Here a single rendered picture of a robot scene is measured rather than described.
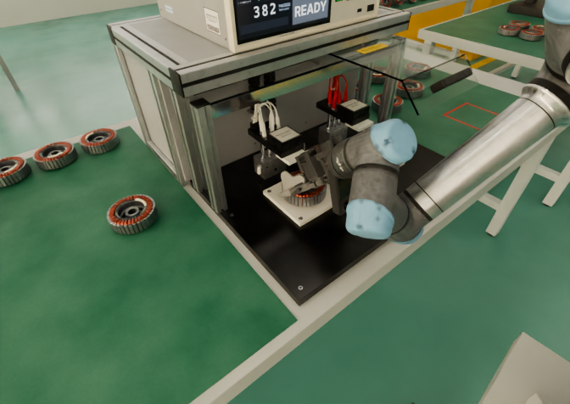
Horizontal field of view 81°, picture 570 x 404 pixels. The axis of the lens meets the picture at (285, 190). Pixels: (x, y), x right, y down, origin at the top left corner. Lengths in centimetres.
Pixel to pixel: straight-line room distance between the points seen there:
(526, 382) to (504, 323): 103
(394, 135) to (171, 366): 53
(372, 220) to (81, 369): 55
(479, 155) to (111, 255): 77
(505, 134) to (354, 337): 106
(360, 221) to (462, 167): 22
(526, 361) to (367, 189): 41
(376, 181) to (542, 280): 153
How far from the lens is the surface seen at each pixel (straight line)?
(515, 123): 68
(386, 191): 55
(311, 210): 81
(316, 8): 85
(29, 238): 100
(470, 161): 66
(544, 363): 77
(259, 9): 75
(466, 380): 157
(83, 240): 92
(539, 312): 187
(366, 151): 57
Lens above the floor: 134
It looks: 41 degrees down
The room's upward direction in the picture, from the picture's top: 1 degrees counter-clockwise
